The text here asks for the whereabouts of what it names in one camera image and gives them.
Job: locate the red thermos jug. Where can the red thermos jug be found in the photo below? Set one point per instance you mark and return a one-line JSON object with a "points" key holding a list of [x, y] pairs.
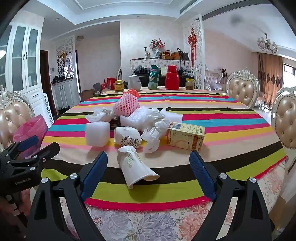
{"points": [[172, 77]]}

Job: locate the person's left hand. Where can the person's left hand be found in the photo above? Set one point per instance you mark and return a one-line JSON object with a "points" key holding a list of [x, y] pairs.
{"points": [[23, 200]]}

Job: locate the black handbag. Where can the black handbag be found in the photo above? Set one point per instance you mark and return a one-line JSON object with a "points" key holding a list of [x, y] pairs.
{"points": [[183, 54]]}

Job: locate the floral quilted tablecloth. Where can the floral quilted tablecloth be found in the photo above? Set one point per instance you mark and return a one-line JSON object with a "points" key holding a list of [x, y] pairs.
{"points": [[148, 224]]}

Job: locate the white carved sofa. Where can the white carved sofa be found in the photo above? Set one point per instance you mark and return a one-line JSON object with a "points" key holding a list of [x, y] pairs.
{"points": [[212, 78]]}

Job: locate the printed white paper cup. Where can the printed white paper cup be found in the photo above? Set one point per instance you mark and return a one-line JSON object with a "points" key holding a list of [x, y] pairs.
{"points": [[127, 138]]}

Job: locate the brown patterned curtain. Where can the brown patterned curtain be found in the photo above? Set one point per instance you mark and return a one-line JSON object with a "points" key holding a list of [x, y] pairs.
{"points": [[269, 81]]}

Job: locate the glass jar with dark contents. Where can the glass jar with dark contents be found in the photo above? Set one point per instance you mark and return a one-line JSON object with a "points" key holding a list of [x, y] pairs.
{"points": [[189, 83]]}

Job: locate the crushed white paper cup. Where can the crushed white paper cup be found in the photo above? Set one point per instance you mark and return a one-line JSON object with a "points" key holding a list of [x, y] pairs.
{"points": [[134, 166]]}

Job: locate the lace fringed cloth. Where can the lace fringed cloth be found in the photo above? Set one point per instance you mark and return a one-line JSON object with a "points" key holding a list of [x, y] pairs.
{"points": [[143, 63]]}

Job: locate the tufted beige carved chair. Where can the tufted beige carved chair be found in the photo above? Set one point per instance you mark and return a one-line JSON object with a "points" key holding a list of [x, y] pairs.
{"points": [[286, 120], [11, 115], [242, 90]]}

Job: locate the dark wooden door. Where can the dark wooden door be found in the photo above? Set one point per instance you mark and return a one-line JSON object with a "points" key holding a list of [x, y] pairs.
{"points": [[46, 78]]}

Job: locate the yellow drink carton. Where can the yellow drink carton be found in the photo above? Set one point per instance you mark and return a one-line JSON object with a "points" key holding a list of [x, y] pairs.
{"points": [[185, 136]]}

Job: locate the green painted vase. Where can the green painted vase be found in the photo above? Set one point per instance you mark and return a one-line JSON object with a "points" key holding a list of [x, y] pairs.
{"points": [[153, 77]]}

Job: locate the smooth white foam block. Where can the smooth white foam block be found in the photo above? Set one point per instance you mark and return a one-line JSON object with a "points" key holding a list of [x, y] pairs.
{"points": [[97, 134]]}

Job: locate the striped tablecloth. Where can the striped tablecloth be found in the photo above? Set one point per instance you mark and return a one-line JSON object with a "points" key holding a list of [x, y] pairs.
{"points": [[219, 129]]}

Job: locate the white plastic bag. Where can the white plastic bag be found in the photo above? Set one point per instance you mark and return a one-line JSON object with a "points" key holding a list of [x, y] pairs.
{"points": [[158, 121]]}

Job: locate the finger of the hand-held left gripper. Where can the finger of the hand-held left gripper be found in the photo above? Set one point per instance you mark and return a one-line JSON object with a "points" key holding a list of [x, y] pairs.
{"points": [[49, 149], [29, 141]]}

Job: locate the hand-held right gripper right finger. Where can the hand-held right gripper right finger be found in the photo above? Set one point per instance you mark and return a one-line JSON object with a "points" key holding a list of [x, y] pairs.
{"points": [[201, 172]]}

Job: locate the orange foam fruit net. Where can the orange foam fruit net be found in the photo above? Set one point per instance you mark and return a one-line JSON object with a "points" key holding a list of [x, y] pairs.
{"points": [[132, 92]]}

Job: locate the tall white glass-door cabinet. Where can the tall white glass-door cabinet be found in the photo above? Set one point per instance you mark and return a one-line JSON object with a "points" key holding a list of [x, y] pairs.
{"points": [[23, 64]]}

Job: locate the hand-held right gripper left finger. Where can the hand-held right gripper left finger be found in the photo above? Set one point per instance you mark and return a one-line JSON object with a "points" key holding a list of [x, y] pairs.
{"points": [[96, 176]]}

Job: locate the cardboard box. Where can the cardboard box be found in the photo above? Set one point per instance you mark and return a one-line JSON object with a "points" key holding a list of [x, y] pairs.
{"points": [[86, 94]]}

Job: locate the round ceiling lamp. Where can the round ceiling lamp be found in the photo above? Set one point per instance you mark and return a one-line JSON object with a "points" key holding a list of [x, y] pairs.
{"points": [[79, 37]]}

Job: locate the chandelier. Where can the chandelier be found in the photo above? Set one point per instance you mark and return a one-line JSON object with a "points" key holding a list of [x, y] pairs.
{"points": [[267, 44]]}

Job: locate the black piano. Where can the black piano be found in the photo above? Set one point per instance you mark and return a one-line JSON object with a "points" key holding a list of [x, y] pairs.
{"points": [[142, 77]]}

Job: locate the pink foam fruit net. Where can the pink foam fruit net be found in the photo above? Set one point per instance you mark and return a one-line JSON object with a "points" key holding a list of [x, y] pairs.
{"points": [[127, 105]]}

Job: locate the yellow lid glass jar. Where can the yellow lid glass jar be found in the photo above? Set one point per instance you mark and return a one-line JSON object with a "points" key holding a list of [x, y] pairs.
{"points": [[119, 86]]}

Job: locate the window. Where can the window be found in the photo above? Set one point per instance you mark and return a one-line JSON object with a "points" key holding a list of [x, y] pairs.
{"points": [[290, 71]]}

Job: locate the white ceramic teapot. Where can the white ceramic teapot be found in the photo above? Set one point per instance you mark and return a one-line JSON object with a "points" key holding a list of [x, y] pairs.
{"points": [[134, 82]]}

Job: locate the red gift bags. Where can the red gift bags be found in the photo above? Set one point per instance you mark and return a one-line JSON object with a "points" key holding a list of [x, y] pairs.
{"points": [[111, 83]]}

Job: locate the pink flower bouquet vase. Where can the pink flower bouquet vase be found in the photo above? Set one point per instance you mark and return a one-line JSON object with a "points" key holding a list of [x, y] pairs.
{"points": [[157, 46]]}

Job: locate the red knot hanging ornament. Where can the red knot hanging ornament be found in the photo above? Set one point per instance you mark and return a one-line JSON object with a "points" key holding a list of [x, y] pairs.
{"points": [[192, 44]]}

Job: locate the low white cabinet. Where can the low white cabinet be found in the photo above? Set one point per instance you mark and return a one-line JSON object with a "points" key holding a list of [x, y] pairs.
{"points": [[64, 92]]}

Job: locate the white openwork panel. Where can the white openwork panel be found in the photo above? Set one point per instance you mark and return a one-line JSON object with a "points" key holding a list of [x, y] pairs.
{"points": [[47, 106]]}

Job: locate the small black box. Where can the small black box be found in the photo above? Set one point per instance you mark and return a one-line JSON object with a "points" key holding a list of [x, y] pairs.
{"points": [[114, 121]]}

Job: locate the coarse white foam block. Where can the coarse white foam block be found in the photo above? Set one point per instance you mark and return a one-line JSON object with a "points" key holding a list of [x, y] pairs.
{"points": [[130, 119]]}

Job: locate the white lattice screen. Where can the white lattice screen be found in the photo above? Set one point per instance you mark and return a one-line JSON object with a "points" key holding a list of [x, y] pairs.
{"points": [[61, 53], [200, 58]]}

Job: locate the crumpled white tissue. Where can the crumpled white tissue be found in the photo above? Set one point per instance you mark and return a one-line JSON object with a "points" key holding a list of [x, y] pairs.
{"points": [[99, 115]]}

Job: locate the waste bin with pink bag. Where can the waste bin with pink bag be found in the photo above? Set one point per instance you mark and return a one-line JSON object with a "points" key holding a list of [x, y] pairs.
{"points": [[31, 128]]}

